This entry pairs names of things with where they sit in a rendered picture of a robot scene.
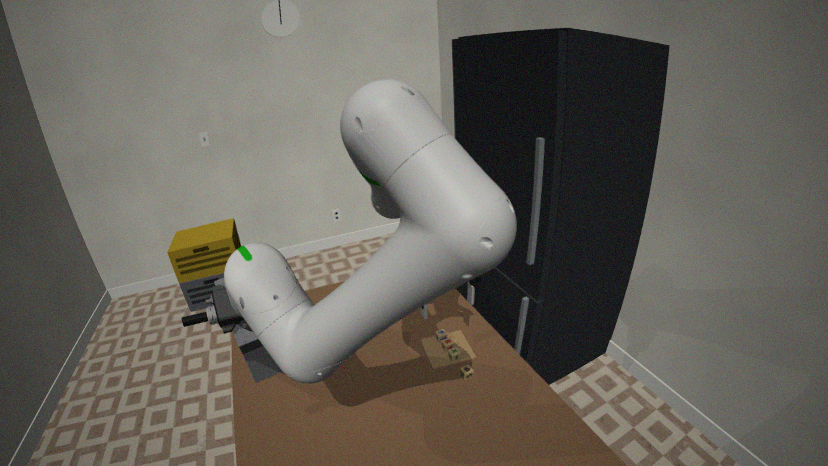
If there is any beige flat mat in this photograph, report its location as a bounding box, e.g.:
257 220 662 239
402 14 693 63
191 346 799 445
421 330 476 369

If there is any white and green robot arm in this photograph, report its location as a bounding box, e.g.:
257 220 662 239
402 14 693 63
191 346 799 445
182 79 517 384

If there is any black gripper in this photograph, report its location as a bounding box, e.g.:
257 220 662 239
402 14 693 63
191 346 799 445
421 276 482 319

